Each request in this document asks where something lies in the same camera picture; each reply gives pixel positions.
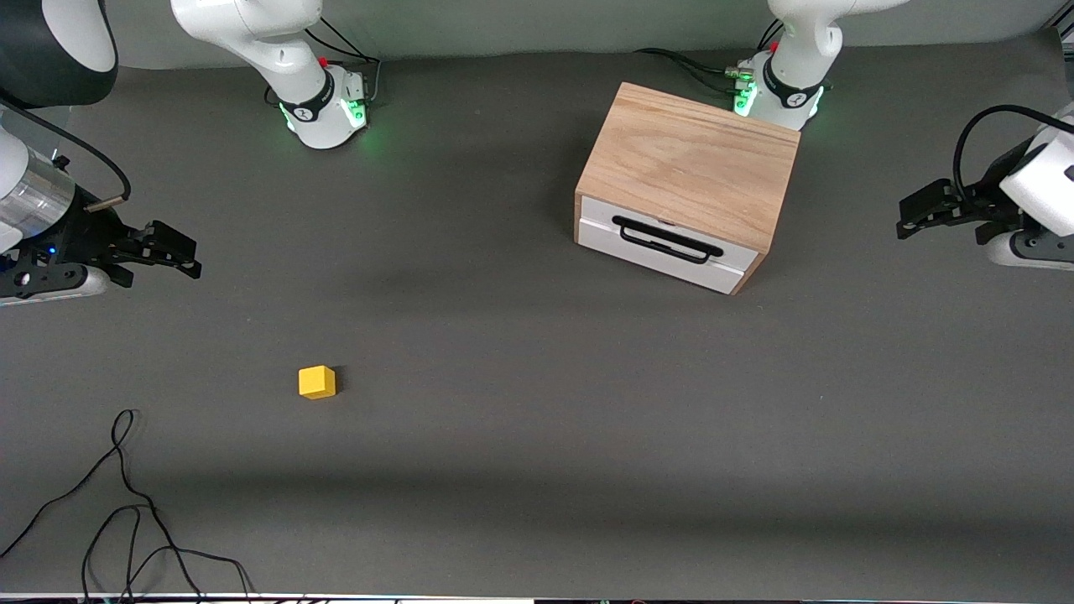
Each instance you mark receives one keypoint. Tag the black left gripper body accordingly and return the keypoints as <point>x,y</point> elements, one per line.
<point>987,204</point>

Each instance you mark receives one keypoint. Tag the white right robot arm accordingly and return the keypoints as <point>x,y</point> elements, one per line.
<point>285,59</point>

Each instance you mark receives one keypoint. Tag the wooden drawer cabinet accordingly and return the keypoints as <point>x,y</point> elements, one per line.
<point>688,159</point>

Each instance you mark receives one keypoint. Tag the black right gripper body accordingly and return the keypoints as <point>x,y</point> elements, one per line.
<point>81,231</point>

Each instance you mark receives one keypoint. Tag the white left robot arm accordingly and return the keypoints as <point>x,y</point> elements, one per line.
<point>797,50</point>

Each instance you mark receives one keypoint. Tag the yellow cube block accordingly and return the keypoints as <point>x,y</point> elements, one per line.
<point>316,382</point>

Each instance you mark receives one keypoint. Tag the dark grey table mat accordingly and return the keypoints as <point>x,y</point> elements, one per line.
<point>537,419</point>

